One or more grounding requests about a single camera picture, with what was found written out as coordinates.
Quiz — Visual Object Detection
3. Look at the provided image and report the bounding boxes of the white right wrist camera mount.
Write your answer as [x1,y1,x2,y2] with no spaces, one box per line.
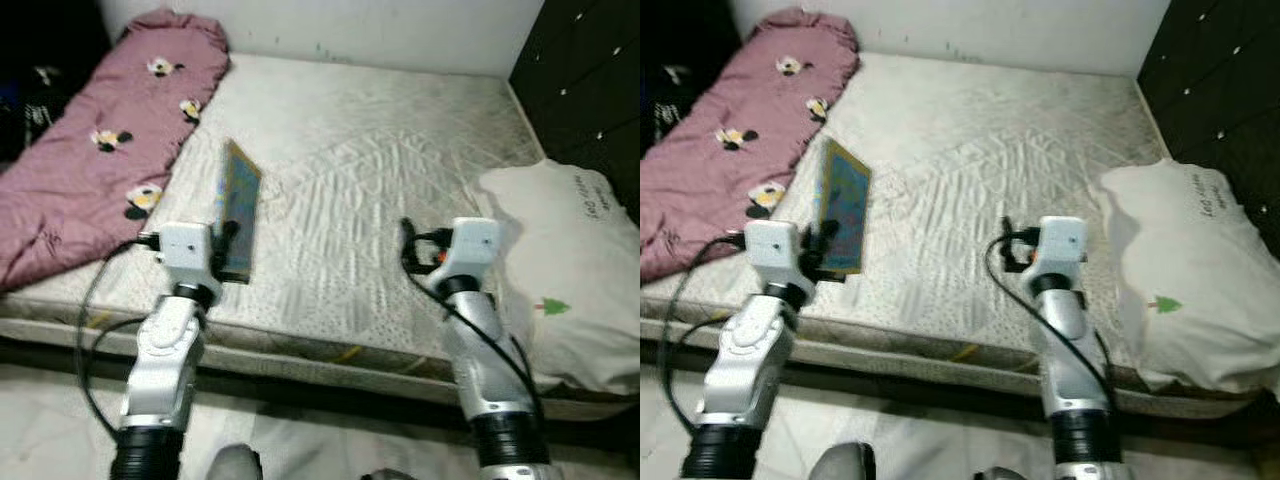
[1022,216,1089,291]
[432,218,501,291]

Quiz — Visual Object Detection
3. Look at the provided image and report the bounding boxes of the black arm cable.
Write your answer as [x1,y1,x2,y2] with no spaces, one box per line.
[660,235,749,441]
[985,235,1121,411]
[75,235,161,446]
[400,245,546,421]

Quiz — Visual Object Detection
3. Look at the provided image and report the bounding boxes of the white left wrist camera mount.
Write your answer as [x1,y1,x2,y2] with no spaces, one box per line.
[745,220,816,299]
[158,222,223,296]

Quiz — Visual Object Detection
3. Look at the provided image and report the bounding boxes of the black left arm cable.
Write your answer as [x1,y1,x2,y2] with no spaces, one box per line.
[660,235,749,441]
[75,235,161,446]

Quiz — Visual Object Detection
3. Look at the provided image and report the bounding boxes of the black tufted headboard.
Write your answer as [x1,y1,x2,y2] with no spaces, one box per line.
[508,0,641,216]
[1137,0,1280,261]

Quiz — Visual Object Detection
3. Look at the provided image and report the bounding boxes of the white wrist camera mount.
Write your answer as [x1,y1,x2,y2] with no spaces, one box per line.
[745,220,816,299]
[158,222,223,296]
[432,218,501,291]
[1022,216,1089,291]

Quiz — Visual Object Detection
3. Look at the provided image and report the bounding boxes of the yellow blue picture book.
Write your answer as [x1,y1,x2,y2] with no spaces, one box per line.
[812,138,873,276]
[215,138,263,286]

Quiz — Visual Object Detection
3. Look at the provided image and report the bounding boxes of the cream quilted mattress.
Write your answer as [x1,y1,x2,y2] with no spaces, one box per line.
[640,50,1266,419]
[0,52,641,421]

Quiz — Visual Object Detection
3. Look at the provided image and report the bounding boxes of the white pillow green tree print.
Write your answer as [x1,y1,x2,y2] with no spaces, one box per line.
[475,158,641,396]
[1095,158,1280,401]

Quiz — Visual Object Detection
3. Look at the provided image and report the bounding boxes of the black white tripod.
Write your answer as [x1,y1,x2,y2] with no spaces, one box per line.
[25,65,61,141]
[655,65,691,141]

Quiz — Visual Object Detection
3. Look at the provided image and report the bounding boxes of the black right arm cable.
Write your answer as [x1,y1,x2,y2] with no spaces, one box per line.
[985,235,1121,411]
[400,245,546,421]

